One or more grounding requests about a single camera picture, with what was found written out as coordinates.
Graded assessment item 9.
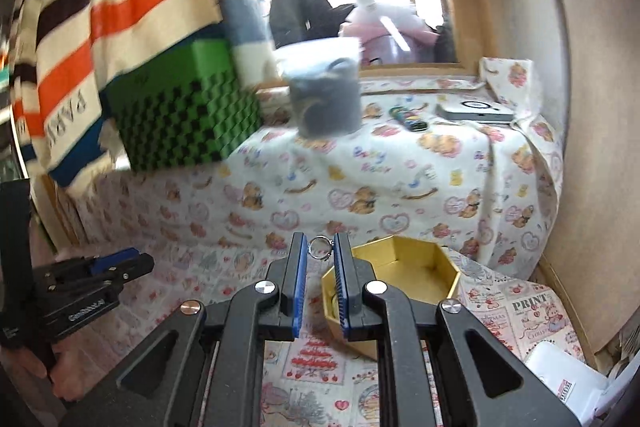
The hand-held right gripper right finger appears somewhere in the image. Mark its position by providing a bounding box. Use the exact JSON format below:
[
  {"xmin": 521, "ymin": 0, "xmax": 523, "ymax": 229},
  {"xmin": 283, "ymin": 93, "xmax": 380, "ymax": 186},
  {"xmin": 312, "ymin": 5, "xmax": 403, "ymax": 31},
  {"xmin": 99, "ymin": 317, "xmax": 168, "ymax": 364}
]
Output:
[{"xmin": 334, "ymin": 233, "xmax": 583, "ymax": 427}]

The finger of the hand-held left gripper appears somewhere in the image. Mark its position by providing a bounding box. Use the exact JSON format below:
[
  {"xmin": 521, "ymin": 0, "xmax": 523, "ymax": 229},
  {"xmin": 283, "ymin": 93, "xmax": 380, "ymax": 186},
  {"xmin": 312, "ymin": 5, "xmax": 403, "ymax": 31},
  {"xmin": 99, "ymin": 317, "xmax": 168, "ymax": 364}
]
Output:
[
  {"xmin": 85, "ymin": 248, "xmax": 141, "ymax": 275},
  {"xmin": 100, "ymin": 254, "xmax": 156, "ymax": 290}
]

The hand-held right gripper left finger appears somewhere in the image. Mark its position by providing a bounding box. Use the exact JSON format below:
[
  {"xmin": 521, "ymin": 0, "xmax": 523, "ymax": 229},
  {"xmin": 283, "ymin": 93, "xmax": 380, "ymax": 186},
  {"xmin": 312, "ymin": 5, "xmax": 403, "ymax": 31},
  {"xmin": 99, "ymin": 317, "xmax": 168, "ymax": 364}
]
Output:
[{"xmin": 65, "ymin": 233, "xmax": 307, "ymax": 427}]

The small silver ring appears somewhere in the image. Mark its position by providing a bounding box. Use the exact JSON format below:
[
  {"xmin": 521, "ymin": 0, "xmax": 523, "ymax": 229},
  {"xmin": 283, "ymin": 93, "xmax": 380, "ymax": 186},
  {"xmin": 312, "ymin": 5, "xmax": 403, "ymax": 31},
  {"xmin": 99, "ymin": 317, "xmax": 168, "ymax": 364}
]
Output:
[{"xmin": 307, "ymin": 236, "xmax": 333, "ymax": 262}]

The yellow hexagonal paper box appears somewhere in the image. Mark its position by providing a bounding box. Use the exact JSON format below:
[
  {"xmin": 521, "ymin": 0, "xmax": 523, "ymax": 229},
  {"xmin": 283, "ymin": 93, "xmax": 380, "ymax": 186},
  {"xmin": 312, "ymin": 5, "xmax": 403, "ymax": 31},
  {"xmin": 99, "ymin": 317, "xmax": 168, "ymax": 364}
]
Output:
[{"xmin": 320, "ymin": 235, "xmax": 462, "ymax": 362}]

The person's left hand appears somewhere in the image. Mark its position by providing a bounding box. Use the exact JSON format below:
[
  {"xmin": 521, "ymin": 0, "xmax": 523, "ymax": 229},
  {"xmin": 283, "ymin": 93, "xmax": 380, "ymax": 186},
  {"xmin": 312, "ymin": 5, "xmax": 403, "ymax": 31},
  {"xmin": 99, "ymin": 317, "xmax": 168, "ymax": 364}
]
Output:
[{"xmin": 0, "ymin": 342, "xmax": 93, "ymax": 405}]

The teddy bear printed cloth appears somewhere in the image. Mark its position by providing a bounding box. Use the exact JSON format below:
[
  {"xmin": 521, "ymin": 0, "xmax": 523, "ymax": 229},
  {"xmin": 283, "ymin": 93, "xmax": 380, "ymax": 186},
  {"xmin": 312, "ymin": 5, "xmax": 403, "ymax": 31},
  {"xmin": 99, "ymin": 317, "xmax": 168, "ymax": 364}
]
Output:
[{"xmin": 40, "ymin": 57, "xmax": 566, "ymax": 278}]

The green black checkered box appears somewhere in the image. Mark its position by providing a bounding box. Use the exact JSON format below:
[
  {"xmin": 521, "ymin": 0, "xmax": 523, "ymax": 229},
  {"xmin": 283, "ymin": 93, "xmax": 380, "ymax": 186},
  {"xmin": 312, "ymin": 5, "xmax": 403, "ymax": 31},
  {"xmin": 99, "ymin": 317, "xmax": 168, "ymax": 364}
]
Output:
[{"xmin": 102, "ymin": 39, "xmax": 262, "ymax": 172}]

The pink printed tablecloth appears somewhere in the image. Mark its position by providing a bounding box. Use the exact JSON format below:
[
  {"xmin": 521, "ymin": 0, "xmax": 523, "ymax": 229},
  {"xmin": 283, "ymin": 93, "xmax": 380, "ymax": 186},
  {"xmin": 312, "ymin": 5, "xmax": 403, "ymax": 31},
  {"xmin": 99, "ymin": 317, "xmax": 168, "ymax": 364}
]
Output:
[{"xmin": 50, "ymin": 242, "xmax": 586, "ymax": 427}]

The multicoloured marker set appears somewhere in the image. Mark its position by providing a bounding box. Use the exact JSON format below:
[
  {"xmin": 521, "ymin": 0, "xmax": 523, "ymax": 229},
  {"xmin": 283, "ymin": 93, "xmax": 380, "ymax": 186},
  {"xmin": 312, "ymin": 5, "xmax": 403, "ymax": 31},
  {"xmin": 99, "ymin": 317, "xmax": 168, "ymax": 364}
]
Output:
[{"xmin": 389, "ymin": 106, "xmax": 430, "ymax": 132}]

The clear plastic container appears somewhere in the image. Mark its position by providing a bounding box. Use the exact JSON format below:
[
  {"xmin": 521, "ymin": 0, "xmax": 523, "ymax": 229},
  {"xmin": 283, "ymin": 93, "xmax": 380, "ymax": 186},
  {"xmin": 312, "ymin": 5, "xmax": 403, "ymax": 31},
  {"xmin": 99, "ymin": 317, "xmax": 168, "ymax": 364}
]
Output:
[{"xmin": 274, "ymin": 38, "xmax": 363, "ymax": 138}]

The white flat device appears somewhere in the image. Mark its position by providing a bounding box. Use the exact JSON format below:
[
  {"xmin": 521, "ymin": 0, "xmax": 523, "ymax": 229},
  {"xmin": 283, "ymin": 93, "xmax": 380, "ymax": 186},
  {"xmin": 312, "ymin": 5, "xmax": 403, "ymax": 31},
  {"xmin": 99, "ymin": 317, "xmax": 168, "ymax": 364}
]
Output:
[{"xmin": 435, "ymin": 99, "xmax": 516, "ymax": 124}]

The white plastic box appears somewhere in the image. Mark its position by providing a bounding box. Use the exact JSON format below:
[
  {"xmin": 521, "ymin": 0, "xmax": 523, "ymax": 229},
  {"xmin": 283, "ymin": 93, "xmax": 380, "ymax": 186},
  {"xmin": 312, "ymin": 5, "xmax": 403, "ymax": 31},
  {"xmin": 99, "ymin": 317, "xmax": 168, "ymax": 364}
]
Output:
[{"xmin": 525, "ymin": 342, "xmax": 621, "ymax": 423}]

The pink plush toy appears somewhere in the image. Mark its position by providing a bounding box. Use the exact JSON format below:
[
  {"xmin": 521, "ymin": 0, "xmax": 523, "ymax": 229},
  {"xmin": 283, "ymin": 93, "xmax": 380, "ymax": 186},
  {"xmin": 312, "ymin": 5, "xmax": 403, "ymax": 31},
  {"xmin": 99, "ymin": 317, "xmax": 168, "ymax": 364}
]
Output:
[{"xmin": 340, "ymin": 0, "xmax": 441, "ymax": 62}]

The black cloth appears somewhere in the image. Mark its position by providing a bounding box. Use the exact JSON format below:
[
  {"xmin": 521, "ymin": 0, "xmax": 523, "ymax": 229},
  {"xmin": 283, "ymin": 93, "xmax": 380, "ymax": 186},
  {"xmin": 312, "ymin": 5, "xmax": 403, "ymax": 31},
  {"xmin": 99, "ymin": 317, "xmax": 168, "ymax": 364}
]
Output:
[{"xmin": 270, "ymin": 0, "xmax": 351, "ymax": 48}]

